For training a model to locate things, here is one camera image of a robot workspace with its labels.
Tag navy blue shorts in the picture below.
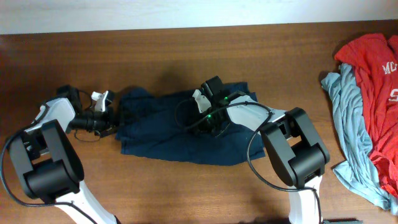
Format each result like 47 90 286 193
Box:
115 88 265 166

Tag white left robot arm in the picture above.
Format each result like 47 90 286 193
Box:
1 85 119 223

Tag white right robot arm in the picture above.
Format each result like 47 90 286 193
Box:
187 76 330 223

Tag light blue shirt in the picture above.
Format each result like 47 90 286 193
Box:
320 63 397 215

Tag red printed shirt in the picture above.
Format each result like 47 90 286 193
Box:
334 34 397 197

